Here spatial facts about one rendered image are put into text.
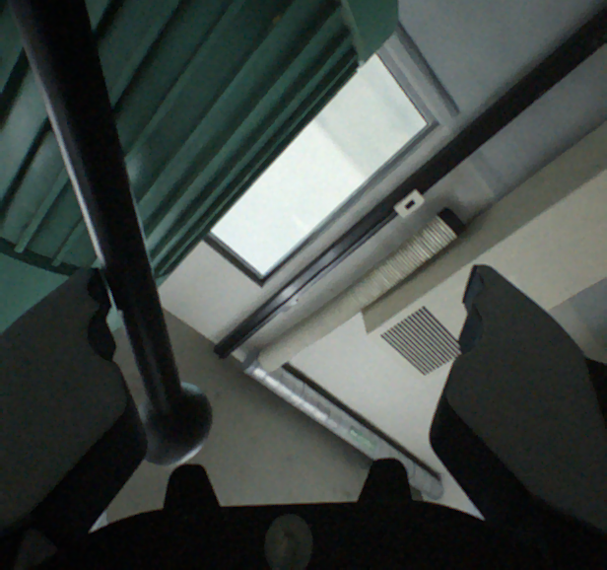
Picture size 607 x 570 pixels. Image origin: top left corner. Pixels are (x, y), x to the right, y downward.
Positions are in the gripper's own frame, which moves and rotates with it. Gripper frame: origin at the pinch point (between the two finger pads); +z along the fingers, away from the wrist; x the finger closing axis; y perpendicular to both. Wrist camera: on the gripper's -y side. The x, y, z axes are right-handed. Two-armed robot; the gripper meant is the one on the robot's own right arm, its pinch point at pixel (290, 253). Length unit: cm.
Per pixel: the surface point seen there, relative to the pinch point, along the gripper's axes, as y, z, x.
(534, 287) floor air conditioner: 77, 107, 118
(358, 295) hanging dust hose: 92, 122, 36
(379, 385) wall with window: 182, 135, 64
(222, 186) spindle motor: -0.6, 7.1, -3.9
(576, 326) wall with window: 126, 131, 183
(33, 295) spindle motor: 4.8, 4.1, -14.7
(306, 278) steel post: 88, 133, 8
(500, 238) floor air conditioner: 53, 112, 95
